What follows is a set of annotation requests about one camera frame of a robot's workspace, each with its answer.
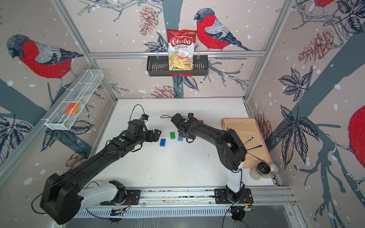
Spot black wire basket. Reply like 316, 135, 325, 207
146, 55, 209, 77

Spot tan wooden tray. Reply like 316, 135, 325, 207
221, 118, 272, 169

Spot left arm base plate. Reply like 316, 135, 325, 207
100, 190, 141, 206

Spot Chuba cassava chips bag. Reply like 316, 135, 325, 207
167, 29, 197, 71

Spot clear bottle black cap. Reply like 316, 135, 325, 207
250, 162, 279, 180

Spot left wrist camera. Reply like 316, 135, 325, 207
140, 114, 149, 129

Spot orange red block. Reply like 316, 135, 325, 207
65, 103, 81, 115

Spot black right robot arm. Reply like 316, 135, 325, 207
171, 113, 247, 202

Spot white wire shelf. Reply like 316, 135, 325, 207
41, 69, 104, 131

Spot small blue lego brick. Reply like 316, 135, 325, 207
160, 139, 166, 147

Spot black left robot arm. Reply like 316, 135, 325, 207
40, 119, 161, 225

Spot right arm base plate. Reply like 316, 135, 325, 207
214, 188, 254, 205

